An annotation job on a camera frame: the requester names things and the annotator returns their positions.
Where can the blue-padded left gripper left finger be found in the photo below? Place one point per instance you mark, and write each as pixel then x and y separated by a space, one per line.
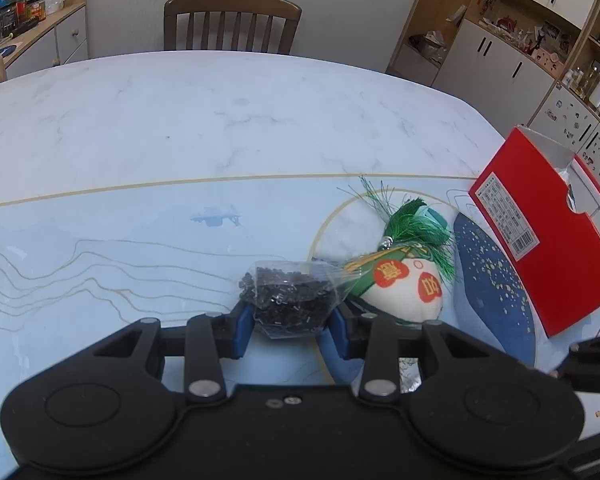
pixel 208 339

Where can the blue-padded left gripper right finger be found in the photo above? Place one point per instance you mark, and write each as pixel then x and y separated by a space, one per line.
pixel 366 355

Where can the white pouch green tassel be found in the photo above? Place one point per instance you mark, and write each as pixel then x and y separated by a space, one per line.
pixel 405 275

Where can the clear bag black beads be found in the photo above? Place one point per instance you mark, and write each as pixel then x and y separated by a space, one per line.
pixel 293 299

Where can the red white cardboard box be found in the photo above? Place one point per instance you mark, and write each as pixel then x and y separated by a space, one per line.
pixel 554 249

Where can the white sideboard wooden top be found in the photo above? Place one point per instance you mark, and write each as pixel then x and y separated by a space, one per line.
pixel 58 40

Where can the brown wooden dining chair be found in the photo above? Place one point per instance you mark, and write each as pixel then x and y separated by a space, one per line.
pixel 267 26

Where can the white wall cabinet unit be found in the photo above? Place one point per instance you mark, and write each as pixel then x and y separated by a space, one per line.
pixel 533 63

